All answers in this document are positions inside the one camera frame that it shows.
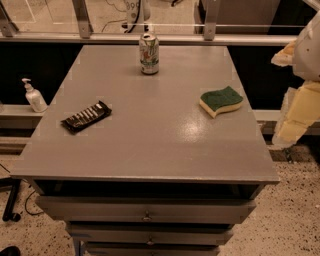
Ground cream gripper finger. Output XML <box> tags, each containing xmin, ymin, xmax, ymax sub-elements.
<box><xmin>271</xmin><ymin>41</ymin><xmax>296</xmax><ymax>67</ymax></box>
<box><xmin>272</xmin><ymin>81</ymin><xmax>320</xmax><ymax>146</ymax></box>

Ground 7up soda can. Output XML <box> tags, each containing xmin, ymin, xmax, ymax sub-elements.
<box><xmin>139</xmin><ymin>32</ymin><xmax>159</xmax><ymax>75</ymax></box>

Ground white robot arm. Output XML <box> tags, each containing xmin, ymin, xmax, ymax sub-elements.
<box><xmin>271</xmin><ymin>11</ymin><xmax>320</xmax><ymax>148</ymax></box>

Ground green yellow sponge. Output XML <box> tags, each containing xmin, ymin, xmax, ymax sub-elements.
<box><xmin>199</xmin><ymin>86</ymin><xmax>243</xmax><ymax>118</ymax></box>

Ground white device behind glass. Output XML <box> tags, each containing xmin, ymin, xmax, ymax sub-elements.
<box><xmin>122</xmin><ymin>0</ymin><xmax>151</xmax><ymax>33</ymax></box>

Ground black snack bar wrapper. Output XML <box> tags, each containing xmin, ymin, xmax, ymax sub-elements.
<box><xmin>61</xmin><ymin>101</ymin><xmax>112</xmax><ymax>134</ymax></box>

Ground middle grey drawer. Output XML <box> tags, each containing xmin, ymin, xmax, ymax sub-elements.
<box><xmin>66</xmin><ymin>224</ymin><xmax>233</xmax><ymax>245</ymax></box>

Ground grey drawer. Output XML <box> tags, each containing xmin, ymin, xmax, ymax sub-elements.
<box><xmin>36</xmin><ymin>196</ymin><xmax>256</xmax><ymax>224</ymax></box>
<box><xmin>66</xmin><ymin>224</ymin><xmax>233</xmax><ymax>245</ymax></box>
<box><xmin>86</xmin><ymin>242</ymin><xmax>220</xmax><ymax>256</ymax></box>

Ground white pump dispenser bottle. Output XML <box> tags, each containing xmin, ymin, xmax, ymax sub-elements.
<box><xmin>22</xmin><ymin>78</ymin><xmax>48</xmax><ymax>113</ymax></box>

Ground bottom grey drawer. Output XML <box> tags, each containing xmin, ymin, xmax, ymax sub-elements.
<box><xmin>86</xmin><ymin>242</ymin><xmax>220</xmax><ymax>256</ymax></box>

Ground top grey drawer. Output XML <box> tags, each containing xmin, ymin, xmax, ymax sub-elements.
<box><xmin>36</xmin><ymin>196</ymin><xmax>256</xmax><ymax>224</ymax></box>

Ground black chair base leg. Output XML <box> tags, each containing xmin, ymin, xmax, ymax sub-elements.
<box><xmin>0</xmin><ymin>177</ymin><xmax>21</xmax><ymax>222</ymax></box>

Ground metal railing frame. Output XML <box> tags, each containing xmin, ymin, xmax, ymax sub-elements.
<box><xmin>0</xmin><ymin>0</ymin><xmax>320</xmax><ymax>47</ymax></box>

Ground black floor cable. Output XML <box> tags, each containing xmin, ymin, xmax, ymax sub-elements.
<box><xmin>0</xmin><ymin>163</ymin><xmax>44</xmax><ymax>217</ymax></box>

